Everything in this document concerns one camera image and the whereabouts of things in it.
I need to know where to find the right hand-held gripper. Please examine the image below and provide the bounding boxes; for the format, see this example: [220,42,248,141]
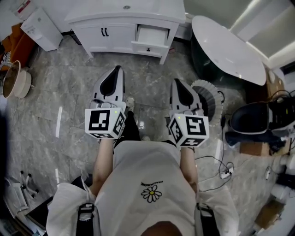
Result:
[168,79,210,148]

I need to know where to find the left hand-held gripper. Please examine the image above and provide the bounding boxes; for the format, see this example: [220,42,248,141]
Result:
[85,66,127,140]

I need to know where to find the white drawer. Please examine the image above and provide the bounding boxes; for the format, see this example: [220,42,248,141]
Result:
[131,24,171,58]

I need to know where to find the person's right forearm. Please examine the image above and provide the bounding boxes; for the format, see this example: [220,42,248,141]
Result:
[178,145,200,195]

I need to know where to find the person's left forearm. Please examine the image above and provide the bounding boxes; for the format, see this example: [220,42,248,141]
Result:
[90,137,116,197]

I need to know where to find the person's left beige shoe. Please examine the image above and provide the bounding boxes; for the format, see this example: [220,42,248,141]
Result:
[126,96,136,113]

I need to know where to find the pleated grey wastebasket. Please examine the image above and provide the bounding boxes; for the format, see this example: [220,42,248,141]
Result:
[190,79,224,127]

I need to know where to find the black trousers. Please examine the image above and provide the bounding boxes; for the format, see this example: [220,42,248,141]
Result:
[124,110,177,146]

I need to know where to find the white vanity cabinet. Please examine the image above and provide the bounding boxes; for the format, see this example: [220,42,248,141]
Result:
[69,18,180,65]

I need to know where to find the black and white appliance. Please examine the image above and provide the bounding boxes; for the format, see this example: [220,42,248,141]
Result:
[230,99,295,139]

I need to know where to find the white daisy print T-shirt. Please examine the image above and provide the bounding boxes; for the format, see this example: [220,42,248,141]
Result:
[47,140,241,236]

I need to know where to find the white power strip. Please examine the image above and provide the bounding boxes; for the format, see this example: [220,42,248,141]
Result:
[218,166,235,179]

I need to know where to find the brown cardboard box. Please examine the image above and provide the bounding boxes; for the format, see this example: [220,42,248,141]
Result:
[239,141,271,157]
[265,66,287,100]
[253,200,287,231]

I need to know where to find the black and white checkered cushion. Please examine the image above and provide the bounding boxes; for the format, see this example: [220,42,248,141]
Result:
[0,51,12,71]

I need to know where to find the white sign with red label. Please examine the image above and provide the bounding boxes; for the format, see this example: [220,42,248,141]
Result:
[9,0,39,15]

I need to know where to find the white chair base with castors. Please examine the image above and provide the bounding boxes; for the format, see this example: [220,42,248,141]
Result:
[4,170,40,218]

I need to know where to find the black floor cable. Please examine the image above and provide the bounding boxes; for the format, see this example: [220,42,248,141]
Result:
[195,129,234,192]

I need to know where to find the black harness strap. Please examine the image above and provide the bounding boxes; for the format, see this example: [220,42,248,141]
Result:
[77,202,96,236]
[194,202,220,236]

